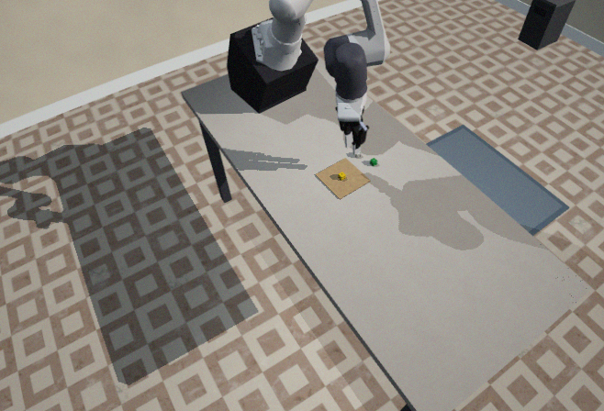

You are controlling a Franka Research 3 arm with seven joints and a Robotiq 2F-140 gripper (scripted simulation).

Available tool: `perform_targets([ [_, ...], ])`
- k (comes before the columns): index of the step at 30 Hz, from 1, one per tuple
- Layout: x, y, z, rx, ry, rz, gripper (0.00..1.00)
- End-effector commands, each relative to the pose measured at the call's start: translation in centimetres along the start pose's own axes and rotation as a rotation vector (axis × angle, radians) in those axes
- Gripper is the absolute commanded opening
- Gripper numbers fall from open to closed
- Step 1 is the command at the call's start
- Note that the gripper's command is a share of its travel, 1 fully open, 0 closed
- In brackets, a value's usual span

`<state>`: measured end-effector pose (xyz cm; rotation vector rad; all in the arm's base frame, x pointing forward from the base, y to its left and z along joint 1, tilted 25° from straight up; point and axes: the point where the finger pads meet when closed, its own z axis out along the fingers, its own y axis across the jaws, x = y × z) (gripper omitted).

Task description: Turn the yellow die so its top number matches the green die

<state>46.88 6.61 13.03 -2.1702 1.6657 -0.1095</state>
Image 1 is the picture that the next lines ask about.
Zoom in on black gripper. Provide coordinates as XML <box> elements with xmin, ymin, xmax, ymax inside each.
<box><xmin>339</xmin><ymin>117</ymin><xmax>369</xmax><ymax>156</ymax></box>

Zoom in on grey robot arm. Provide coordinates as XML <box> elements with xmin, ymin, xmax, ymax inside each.
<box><xmin>252</xmin><ymin>0</ymin><xmax>390</xmax><ymax>122</ymax></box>

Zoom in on tan square mat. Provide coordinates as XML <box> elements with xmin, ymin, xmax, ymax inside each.
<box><xmin>316</xmin><ymin>159</ymin><xmax>371</xmax><ymax>199</ymax></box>

